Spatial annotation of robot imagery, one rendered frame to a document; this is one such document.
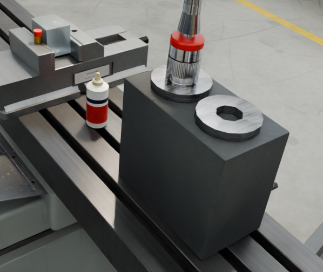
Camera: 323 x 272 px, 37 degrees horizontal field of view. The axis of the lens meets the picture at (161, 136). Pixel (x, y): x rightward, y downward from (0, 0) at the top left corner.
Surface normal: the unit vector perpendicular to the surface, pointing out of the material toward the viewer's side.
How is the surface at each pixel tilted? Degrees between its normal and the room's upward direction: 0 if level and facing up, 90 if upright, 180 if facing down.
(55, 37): 90
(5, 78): 0
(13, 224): 90
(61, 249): 90
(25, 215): 90
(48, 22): 0
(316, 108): 0
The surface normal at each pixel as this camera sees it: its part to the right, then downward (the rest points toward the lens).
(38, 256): 0.60, 0.52
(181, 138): -0.80, 0.29
